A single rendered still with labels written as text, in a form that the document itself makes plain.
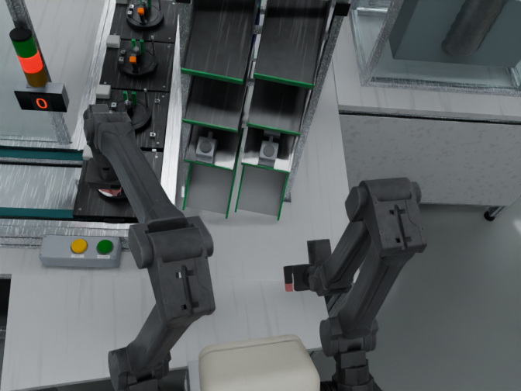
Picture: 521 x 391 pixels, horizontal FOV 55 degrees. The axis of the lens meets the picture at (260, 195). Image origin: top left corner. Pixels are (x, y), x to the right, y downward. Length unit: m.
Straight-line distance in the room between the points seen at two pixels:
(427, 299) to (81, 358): 1.74
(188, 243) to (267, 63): 0.51
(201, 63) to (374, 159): 1.37
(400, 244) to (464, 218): 2.19
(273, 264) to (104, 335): 0.53
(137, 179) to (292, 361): 0.42
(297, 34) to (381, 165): 1.32
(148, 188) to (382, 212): 0.37
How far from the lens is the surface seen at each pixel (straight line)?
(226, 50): 1.10
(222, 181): 1.46
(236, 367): 0.94
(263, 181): 1.47
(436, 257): 2.79
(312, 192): 1.72
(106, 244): 1.47
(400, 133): 2.19
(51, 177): 1.69
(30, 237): 1.58
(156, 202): 0.78
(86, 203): 1.55
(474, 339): 2.70
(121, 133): 0.97
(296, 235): 1.62
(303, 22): 1.15
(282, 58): 1.11
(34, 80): 1.43
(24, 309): 1.57
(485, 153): 2.45
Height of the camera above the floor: 2.28
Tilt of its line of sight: 58 degrees down
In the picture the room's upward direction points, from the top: 12 degrees clockwise
